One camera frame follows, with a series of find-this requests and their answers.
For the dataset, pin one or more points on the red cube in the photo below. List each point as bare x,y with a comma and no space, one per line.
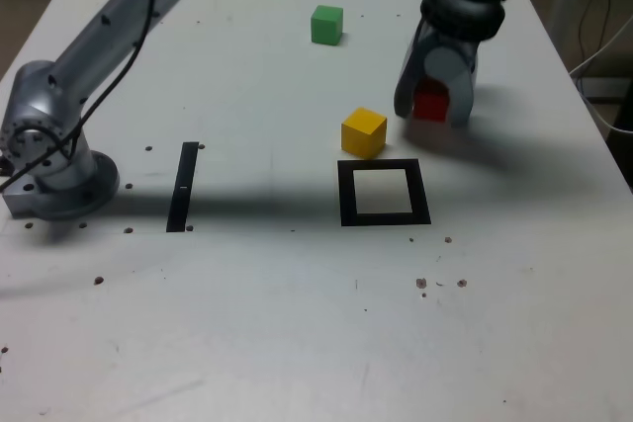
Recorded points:
430,106

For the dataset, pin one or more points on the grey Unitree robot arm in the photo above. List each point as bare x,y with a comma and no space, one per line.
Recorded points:
99,41

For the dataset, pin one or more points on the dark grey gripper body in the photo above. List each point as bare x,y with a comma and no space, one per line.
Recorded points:
450,38

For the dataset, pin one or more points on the black tape strip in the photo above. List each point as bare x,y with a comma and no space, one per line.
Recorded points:
180,207

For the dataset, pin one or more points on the black tape square outline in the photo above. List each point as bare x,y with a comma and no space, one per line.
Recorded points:
347,194

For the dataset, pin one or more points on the yellow cube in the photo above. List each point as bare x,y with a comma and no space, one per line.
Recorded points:
363,135

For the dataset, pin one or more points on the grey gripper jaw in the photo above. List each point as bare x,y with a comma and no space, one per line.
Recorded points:
452,63
408,81

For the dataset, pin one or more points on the green cube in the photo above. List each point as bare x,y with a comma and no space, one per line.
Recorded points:
326,26

